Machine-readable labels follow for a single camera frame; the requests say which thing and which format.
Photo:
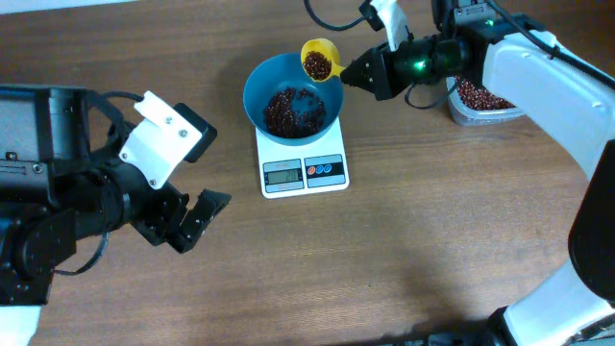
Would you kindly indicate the yellow plastic measuring scoop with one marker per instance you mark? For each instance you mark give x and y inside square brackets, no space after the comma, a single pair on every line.
[327,48]

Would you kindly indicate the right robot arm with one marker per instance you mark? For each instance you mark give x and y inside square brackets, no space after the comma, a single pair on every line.
[572,101]

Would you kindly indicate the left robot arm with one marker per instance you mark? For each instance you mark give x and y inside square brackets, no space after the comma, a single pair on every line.
[73,167]

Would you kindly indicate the red beans in scoop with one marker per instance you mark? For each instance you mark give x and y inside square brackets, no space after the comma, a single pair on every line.
[317,66]

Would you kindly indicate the blue plastic bowl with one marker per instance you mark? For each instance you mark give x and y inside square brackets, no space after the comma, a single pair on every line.
[278,73]

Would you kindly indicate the white digital kitchen scale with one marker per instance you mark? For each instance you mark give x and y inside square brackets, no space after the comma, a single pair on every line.
[316,167]

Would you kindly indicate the red beans in bowl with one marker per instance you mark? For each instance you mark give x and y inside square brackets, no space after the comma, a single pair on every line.
[294,113]

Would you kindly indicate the clear plastic container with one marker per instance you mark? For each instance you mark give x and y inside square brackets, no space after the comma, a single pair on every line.
[467,117]

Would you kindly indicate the red adzuki beans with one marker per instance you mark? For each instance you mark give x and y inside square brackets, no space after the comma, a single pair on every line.
[479,99]

